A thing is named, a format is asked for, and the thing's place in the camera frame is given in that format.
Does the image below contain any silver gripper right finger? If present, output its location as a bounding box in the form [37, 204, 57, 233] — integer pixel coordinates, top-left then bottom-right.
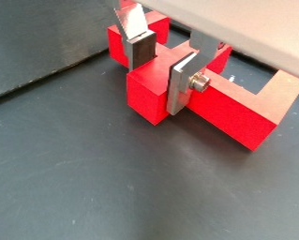
[168, 30, 220, 115]

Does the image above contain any red cross-shaped block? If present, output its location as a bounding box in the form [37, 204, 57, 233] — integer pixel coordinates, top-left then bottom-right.
[107, 0, 299, 152]

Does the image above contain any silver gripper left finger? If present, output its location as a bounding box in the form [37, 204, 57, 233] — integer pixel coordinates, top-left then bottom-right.
[107, 0, 157, 71]

